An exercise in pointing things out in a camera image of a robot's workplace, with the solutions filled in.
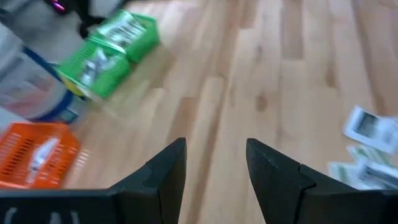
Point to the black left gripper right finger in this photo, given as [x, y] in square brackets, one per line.
[286, 193]

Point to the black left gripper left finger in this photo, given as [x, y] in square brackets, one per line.
[155, 193]

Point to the white antiseptic towelette packet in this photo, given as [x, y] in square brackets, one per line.
[93, 67]
[370, 129]
[40, 155]
[381, 178]

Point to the green plastic mesh basket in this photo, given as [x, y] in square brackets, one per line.
[109, 84]
[146, 43]

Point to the green striped adhesive bandage packet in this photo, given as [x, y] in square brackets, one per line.
[121, 28]
[370, 154]
[345, 172]

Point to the orange plastic mesh basket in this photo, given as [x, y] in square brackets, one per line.
[18, 149]

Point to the white disinfecting wipes canister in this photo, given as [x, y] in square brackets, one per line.
[28, 87]

